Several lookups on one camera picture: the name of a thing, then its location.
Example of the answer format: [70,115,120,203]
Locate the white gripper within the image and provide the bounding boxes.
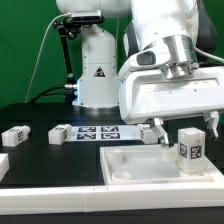
[119,66,224,148]

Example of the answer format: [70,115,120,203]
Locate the white square table top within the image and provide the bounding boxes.
[100,144,224,185]

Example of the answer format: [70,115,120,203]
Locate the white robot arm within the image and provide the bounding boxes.
[56,0,224,146]

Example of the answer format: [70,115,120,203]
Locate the fiducial marker sheet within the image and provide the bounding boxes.
[68,125,140,142]

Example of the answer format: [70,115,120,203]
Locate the white L-shaped fence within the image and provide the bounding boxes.
[0,166,224,215]

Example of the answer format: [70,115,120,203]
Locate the white block left edge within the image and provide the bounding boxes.
[0,154,9,181]

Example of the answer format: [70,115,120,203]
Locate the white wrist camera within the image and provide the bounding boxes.
[118,50,170,81]

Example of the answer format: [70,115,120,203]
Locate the black cables at base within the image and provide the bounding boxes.
[28,85,68,104]

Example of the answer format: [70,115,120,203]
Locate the black camera on stand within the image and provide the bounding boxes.
[53,10,105,104]

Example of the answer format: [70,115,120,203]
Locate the white camera cable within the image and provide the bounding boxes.
[24,12,73,104]

